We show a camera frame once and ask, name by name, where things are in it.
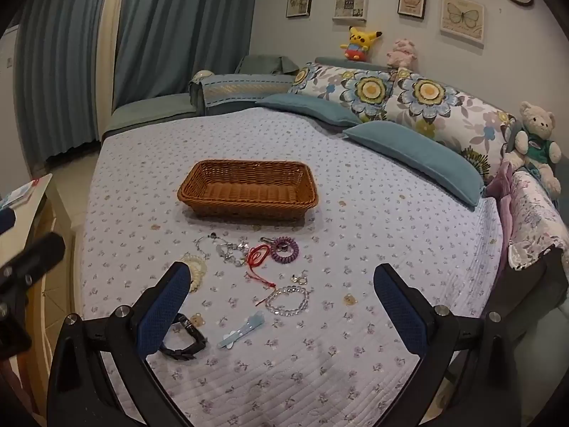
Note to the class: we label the small metal clasp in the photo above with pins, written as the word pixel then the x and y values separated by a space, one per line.
pixel 266 241

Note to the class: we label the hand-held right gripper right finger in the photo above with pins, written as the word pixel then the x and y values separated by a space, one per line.
pixel 400 311

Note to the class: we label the white door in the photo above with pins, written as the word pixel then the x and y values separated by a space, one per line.
pixel 9 106

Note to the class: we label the black wristwatch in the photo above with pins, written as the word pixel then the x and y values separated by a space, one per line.
pixel 191 342

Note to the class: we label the teal window bench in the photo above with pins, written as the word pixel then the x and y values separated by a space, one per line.
pixel 142 111

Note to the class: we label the books on cabinet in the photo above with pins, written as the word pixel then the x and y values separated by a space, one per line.
pixel 17 195

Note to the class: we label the lilac floral bedspread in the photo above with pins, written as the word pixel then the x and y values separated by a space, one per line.
pixel 378 253

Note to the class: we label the large white butterfly picture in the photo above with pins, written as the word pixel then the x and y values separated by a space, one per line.
pixel 462 18

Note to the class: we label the purple cushion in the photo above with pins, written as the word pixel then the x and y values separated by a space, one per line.
pixel 500 180

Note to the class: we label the brown wicker basket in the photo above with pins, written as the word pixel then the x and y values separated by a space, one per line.
pixel 249 187

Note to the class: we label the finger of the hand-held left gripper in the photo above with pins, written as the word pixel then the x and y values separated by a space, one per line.
pixel 6 222
pixel 38 251

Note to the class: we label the small dark framed butterfly picture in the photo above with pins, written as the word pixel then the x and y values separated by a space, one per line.
pixel 411 3

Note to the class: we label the pink floral quilt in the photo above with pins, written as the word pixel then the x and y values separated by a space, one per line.
pixel 538 222

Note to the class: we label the light blue hair clip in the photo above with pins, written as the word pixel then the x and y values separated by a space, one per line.
pixel 240 331

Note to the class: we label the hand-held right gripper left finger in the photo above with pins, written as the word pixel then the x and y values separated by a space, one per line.
pixel 160 316

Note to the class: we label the floral pillow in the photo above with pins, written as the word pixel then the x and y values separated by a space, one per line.
pixel 346 89
pixel 449 106

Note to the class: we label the yellow plush toy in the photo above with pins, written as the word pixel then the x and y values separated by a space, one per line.
pixel 358 42

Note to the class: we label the cream teddy bear green shirt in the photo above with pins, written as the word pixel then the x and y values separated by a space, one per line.
pixel 535 138

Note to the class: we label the white canvas picture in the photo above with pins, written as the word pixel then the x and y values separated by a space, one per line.
pixel 351 5

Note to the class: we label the teal cushion with gold stripe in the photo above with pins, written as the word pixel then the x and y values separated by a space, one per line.
pixel 240 89

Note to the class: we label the pink plush toy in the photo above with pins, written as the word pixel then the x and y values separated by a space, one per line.
pixel 400 53

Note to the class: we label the teal pillow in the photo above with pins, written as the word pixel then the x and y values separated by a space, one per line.
pixel 306 109
pixel 413 155

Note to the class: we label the folded teal cloth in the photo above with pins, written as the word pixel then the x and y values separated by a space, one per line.
pixel 262 64

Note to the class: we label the blue curtain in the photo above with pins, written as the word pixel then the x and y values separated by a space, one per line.
pixel 58 62
pixel 178 31

